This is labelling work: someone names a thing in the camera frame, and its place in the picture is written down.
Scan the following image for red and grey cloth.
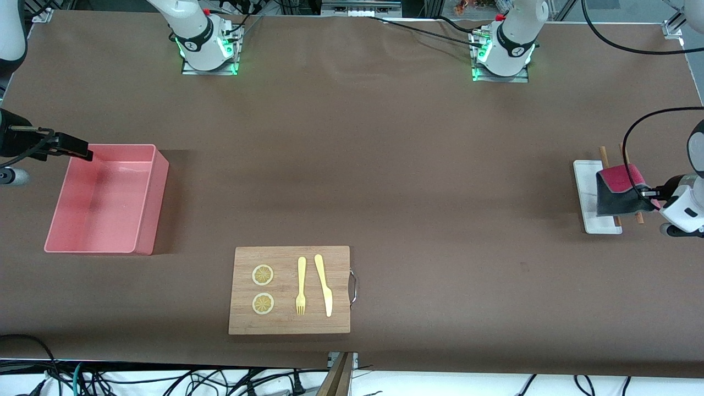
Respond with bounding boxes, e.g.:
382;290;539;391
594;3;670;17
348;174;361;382
596;163;663;217

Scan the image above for pink plastic bin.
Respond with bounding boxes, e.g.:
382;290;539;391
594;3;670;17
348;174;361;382
44;144;169;256

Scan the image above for white rack base tray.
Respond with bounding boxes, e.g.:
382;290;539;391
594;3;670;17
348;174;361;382
573;159;623;235

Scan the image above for yellow plastic fork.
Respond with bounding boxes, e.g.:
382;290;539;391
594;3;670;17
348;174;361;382
295;256;307;316

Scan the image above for wooden cutting board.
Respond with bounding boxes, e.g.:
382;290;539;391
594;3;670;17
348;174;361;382
228;246;351;335

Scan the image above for yellow plastic knife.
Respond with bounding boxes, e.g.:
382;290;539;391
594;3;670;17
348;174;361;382
314;254;333;318

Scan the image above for white power strip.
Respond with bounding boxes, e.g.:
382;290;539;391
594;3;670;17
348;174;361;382
322;0;403;17

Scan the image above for wooden plank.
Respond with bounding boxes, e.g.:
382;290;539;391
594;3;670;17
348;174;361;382
316;352;354;396

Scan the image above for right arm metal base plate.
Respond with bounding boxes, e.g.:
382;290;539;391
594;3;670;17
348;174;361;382
181;19;245;76

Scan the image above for thick black looped cable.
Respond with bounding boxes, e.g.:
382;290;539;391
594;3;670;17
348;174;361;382
0;333;58;396

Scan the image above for black cable bundle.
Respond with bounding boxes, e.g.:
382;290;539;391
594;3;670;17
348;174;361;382
212;0;265;34

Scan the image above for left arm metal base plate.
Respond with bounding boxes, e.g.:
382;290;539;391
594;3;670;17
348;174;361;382
470;27;531;83

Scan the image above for teal cable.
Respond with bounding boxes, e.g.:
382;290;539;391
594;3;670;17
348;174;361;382
71;362;89;396

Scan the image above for short black base cable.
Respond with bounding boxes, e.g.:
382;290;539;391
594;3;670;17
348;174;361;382
439;15;476;35

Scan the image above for long black base cable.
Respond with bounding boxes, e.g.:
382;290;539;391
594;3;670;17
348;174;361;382
366;15;487;50

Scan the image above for small metal bracket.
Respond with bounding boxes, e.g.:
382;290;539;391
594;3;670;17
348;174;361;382
328;352;359;370

